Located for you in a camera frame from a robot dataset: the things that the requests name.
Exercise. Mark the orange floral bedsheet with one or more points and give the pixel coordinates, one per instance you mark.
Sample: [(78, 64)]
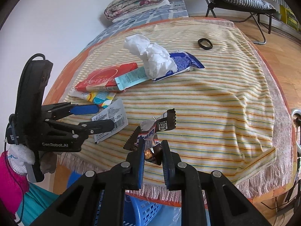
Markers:
[(63, 75)]

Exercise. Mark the yellow green crate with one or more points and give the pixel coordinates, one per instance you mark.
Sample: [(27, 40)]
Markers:
[(288, 17)]

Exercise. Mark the blue plastic basket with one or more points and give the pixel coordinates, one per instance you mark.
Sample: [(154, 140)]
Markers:
[(141, 212)]

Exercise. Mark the blue checked bedsheet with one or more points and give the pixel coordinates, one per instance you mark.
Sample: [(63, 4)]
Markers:
[(175, 9)]

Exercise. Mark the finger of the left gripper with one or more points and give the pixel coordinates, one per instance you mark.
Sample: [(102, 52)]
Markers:
[(61, 110), (62, 131)]

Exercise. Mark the striped cushion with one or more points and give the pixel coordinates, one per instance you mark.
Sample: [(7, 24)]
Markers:
[(254, 4)]

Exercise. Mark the black folding chair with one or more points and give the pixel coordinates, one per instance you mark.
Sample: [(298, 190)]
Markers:
[(253, 13)]

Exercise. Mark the white tissue paper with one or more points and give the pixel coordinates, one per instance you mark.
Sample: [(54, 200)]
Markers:
[(156, 59)]

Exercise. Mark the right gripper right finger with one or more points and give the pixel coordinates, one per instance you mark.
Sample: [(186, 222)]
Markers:
[(172, 178)]

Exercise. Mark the left gloved hand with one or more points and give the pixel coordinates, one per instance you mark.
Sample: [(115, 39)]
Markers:
[(19, 155)]

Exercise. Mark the blue snack wrapper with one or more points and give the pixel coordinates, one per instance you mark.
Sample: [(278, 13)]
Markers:
[(184, 62)]

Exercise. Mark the red cardboard box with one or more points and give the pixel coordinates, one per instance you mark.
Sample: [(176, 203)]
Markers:
[(104, 79)]

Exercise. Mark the light blue tube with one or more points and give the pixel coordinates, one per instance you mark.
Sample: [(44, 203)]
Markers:
[(131, 78)]

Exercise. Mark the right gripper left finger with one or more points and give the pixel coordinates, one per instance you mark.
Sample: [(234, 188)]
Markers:
[(134, 179)]

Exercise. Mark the brown chocolate bar wrapper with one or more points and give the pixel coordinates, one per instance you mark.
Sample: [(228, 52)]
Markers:
[(147, 133)]

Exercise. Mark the white ring light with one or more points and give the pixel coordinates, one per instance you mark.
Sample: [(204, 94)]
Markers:
[(296, 113)]

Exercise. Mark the colourful small packet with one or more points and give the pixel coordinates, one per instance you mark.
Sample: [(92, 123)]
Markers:
[(102, 99)]

